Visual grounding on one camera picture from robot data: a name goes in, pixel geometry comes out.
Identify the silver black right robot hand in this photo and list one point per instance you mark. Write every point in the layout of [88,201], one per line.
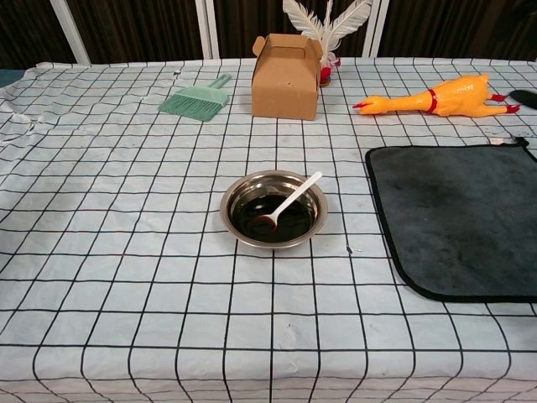
[526,97]

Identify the white plastic spoon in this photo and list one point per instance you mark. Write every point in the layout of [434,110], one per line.
[289,203]

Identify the dark grey cloth mat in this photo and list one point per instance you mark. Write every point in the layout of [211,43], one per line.
[453,218]

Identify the steel bowl with dark liquid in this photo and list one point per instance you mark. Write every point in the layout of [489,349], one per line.
[247,197]

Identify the green hand brush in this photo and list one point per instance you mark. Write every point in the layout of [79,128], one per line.
[193,103]

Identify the yellow rubber chicken toy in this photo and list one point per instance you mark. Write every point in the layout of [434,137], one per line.
[453,98]

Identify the white feather shuttlecock red base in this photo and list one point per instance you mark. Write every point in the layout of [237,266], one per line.
[312,23]

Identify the brown cardboard gable box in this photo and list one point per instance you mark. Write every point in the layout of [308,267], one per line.
[283,90]

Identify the white black checked tablecloth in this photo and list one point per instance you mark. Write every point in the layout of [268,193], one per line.
[126,252]

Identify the white frame post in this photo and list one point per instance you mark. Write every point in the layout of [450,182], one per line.
[375,33]
[210,29]
[71,33]

